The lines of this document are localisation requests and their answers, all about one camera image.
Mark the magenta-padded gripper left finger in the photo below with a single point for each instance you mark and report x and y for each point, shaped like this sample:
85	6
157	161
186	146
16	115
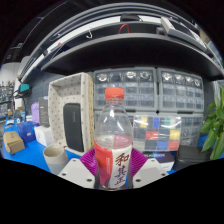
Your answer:
77	171

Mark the brown cardboard box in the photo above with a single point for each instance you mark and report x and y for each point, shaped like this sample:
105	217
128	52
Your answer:
13	142

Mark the grey overhead shelf unit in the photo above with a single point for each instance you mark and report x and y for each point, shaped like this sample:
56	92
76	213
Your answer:
133	50

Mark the grey cup with cork base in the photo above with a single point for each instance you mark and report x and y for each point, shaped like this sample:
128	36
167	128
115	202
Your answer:
55	158

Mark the black box with white label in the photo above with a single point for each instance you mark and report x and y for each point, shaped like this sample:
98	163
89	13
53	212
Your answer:
160	160

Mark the teal object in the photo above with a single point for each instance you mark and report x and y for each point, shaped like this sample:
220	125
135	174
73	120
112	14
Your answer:
24	88

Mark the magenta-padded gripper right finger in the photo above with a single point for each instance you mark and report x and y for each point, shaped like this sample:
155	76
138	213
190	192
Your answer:
150	170

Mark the blue box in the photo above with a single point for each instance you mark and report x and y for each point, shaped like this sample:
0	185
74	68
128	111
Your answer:
26	131

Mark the green plant in white pot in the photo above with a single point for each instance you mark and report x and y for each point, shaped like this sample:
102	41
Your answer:
215	133

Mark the beige perforated storage basket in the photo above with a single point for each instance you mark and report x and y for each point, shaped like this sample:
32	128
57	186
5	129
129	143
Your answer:
58	113

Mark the dark grey flat box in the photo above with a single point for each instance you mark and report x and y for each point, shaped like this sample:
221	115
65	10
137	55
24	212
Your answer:
44	111

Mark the purple bag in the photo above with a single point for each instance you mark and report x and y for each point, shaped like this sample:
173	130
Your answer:
35	113

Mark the clear organizer with coloured parts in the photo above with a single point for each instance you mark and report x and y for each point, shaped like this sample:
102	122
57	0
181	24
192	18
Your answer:
156	133

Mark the clear red-capped drink bottle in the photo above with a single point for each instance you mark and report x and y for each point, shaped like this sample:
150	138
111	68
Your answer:
114	146

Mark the black rectangular device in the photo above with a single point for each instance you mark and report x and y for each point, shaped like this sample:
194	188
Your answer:
73	128

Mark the flat black case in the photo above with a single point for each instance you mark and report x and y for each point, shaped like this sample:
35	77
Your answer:
193	156

